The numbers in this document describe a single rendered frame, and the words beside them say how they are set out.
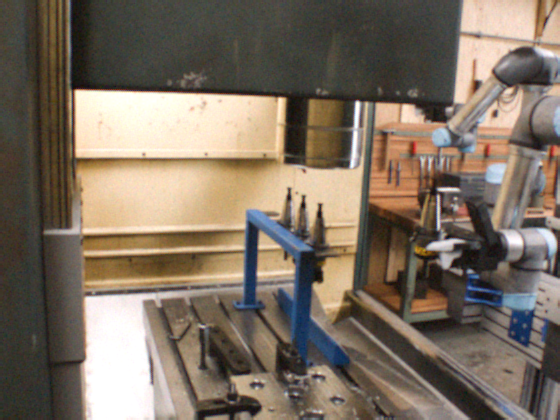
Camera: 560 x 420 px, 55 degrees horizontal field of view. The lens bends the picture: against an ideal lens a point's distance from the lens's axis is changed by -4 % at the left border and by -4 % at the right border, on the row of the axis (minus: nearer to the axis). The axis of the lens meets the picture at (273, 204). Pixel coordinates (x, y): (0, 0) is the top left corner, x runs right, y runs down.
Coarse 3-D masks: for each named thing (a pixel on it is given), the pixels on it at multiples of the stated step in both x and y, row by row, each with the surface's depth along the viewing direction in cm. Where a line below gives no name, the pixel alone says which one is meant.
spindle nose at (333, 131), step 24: (288, 120) 96; (312, 120) 93; (336, 120) 93; (360, 120) 97; (288, 144) 97; (312, 144) 94; (336, 144) 94; (360, 144) 98; (312, 168) 95; (336, 168) 96
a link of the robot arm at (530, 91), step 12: (552, 60) 184; (540, 72) 182; (552, 72) 185; (528, 84) 187; (540, 84) 185; (552, 84) 186; (528, 96) 188; (540, 96) 187; (540, 168) 192; (540, 180) 194; (540, 192) 197
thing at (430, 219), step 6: (426, 198) 113; (432, 198) 112; (438, 198) 112; (426, 204) 112; (432, 204) 112; (438, 204) 112; (426, 210) 112; (432, 210) 112; (438, 210) 112; (426, 216) 112; (432, 216) 112; (438, 216) 112; (420, 222) 114; (426, 222) 112; (432, 222) 112; (438, 222) 112; (426, 228) 112; (432, 228) 112; (438, 228) 112
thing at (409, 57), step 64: (128, 0) 75; (192, 0) 77; (256, 0) 80; (320, 0) 83; (384, 0) 87; (448, 0) 91; (128, 64) 76; (192, 64) 79; (256, 64) 82; (320, 64) 86; (384, 64) 89; (448, 64) 93
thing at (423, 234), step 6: (414, 228) 114; (420, 228) 112; (444, 228) 113; (414, 234) 115; (420, 234) 113; (426, 234) 112; (432, 234) 111; (438, 234) 111; (426, 240) 112; (432, 240) 111; (438, 240) 112
